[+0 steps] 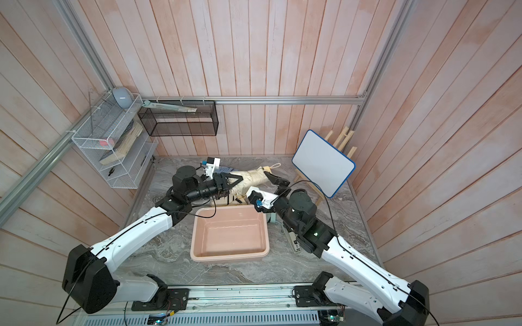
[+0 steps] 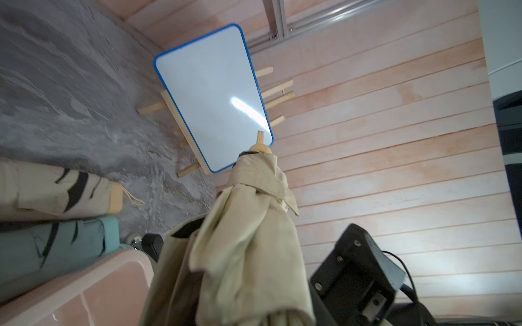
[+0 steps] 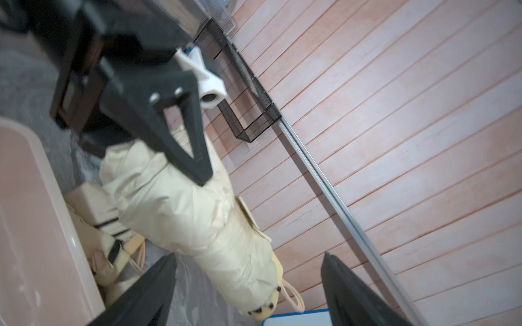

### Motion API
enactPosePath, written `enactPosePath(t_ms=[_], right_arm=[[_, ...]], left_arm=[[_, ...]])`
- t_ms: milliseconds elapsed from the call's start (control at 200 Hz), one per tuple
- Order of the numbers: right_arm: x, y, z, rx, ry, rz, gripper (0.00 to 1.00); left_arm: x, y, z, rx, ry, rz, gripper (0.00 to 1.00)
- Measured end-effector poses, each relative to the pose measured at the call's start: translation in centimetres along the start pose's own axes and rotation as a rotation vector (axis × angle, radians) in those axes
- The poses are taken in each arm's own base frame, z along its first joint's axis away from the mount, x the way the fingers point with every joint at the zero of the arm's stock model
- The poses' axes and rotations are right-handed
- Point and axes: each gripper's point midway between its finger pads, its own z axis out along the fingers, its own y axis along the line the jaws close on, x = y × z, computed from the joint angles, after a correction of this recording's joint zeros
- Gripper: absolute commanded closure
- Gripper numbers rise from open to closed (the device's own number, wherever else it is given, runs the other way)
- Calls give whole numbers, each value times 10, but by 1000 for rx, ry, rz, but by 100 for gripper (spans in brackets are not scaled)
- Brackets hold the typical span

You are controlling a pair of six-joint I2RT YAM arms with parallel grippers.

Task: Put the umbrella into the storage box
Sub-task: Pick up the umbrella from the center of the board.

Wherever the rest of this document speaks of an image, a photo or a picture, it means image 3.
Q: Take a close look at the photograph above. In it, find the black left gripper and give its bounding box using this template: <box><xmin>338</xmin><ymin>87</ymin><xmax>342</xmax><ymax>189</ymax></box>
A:
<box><xmin>12</xmin><ymin>1</ymin><xmax>213</xmax><ymax>186</ymax></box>

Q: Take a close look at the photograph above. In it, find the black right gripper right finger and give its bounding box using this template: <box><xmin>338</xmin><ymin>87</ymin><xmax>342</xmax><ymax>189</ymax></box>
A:
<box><xmin>321</xmin><ymin>253</ymin><xmax>410</xmax><ymax>326</ymax></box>

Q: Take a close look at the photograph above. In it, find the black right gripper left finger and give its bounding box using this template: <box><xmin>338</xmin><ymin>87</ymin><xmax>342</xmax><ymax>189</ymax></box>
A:
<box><xmin>90</xmin><ymin>253</ymin><xmax>177</xmax><ymax>326</ymax></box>

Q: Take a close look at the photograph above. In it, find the cream black striped umbrella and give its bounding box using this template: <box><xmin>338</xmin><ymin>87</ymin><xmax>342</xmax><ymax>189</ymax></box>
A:
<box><xmin>64</xmin><ymin>182</ymin><xmax>146</xmax><ymax>308</ymax></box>

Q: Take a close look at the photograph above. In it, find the plain cream umbrella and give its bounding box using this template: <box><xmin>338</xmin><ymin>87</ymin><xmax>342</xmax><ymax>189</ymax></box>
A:
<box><xmin>99</xmin><ymin>140</ymin><xmax>305</xmax><ymax>321</ymax></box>

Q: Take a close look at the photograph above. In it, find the pink plastic storage box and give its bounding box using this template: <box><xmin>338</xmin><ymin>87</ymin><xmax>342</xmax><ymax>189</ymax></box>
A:
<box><xmin>1</xmin><ymin>118</ymin><xmax>105</xmax><ymax>325</ymax></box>

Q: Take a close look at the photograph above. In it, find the blue framed whiteboard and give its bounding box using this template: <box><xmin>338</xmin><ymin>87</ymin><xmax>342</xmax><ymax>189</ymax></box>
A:
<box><xmin>262</xmin><ymin>309</ymin><xmax>333</xmax><ymax>326</ymax></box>

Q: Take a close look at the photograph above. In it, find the aluminium wall rail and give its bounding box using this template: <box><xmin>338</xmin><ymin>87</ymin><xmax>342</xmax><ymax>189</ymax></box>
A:
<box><xmin>274</xmin><ymin>107</ymin><xmax>428</xmax><ymax>325</ymax></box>

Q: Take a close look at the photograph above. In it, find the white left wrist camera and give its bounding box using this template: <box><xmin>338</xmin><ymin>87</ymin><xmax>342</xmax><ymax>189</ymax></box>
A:
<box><xmin>174</xmin><ymin>46</ymin><xmax>228</xmax><ymax>110</ymax></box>

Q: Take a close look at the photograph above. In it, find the black wire mesh basket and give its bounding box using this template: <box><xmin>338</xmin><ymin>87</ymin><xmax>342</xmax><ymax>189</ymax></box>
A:
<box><xmin>194</xmin><ymin>18</ymin><xmax>281</xmax><ymax>143</ymax></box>

